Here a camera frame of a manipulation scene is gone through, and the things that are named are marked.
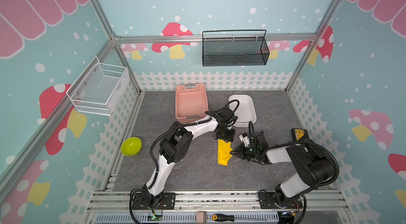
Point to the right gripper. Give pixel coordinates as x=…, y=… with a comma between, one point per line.
x=240, y=150

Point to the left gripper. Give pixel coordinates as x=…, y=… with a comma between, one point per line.
x=230, y=138

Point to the yellow paper napkin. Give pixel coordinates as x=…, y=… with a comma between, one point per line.
x=224, y=149

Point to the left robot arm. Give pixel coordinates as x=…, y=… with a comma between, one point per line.
x=172, y=146

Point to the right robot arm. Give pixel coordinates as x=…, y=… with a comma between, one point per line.
x=315, y=166

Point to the white plastic bin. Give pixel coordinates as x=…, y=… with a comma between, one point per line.
x=245, y=112

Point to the pink plastic basket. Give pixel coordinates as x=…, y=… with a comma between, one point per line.
x=191, y=102

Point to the black box yellow label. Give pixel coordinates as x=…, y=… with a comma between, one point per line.
x=299, y=134

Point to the green plastic bowl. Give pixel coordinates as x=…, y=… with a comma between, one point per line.
x=131, y=146

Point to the yellow black screwdriver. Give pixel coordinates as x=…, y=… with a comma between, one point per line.
x=219, y=217

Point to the black wire mesh basket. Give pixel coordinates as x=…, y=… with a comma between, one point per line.
x=227, y=48

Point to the white wire mesh basket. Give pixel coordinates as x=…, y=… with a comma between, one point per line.
x=99, y=88

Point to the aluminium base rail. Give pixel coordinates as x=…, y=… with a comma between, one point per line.
x=198, y=207

